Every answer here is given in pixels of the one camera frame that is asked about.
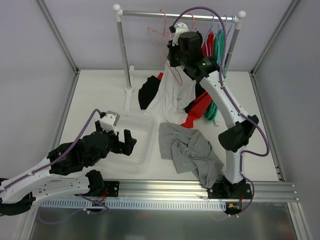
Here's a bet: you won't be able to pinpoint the pink wire hanger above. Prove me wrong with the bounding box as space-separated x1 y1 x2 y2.
163 21 183 86
147 8 171 60

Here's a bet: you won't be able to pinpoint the white tank top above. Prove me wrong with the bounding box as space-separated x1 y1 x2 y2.
144 63 196 125

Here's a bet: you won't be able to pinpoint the grey tank top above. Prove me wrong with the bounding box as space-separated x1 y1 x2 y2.
158 123 224 189

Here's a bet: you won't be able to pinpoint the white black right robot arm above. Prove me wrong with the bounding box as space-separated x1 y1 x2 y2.
167 31 259 199

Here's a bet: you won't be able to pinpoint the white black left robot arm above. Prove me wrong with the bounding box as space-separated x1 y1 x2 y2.
0 127 137 216

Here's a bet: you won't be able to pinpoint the black tank top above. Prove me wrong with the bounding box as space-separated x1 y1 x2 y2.
138 75 161 110

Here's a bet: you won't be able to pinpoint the red tank top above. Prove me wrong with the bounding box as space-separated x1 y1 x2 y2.
157 31 216 130

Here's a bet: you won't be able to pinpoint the green tank top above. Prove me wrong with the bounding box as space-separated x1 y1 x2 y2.
204 28 227 123

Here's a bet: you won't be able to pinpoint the white plastic perforated basket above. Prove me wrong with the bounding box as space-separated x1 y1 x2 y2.
94 111 158 175

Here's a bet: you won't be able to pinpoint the silver clothes rack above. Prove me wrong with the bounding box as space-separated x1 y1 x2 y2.
112 4 247 126

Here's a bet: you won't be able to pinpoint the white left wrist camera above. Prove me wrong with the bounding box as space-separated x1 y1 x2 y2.
99 111 120 135

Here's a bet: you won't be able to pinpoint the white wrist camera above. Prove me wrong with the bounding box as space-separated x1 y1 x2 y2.
99 111 120 135
170 22 189 46

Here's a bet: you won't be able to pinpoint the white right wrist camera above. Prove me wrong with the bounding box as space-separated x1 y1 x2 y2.
170 22 189 46

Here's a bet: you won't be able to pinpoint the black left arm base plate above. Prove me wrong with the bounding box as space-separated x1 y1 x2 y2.
82 180 120 198

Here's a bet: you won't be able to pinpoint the aluminium mounting rail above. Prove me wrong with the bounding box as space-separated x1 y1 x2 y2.
28 181 301 201

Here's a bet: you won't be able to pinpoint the white slotted cable duct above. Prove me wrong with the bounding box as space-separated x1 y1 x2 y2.
40 198 226 212

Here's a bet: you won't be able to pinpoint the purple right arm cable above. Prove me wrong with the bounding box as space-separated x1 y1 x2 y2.
172 6 271 213

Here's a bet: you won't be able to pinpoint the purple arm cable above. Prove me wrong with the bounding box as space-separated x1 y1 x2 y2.
172 6 271 213
0 108 111 213

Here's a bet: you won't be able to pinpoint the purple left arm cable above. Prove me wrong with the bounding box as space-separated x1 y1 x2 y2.
0 108 111 213

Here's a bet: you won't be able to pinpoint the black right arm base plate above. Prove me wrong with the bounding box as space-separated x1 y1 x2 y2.
207 181 252 200

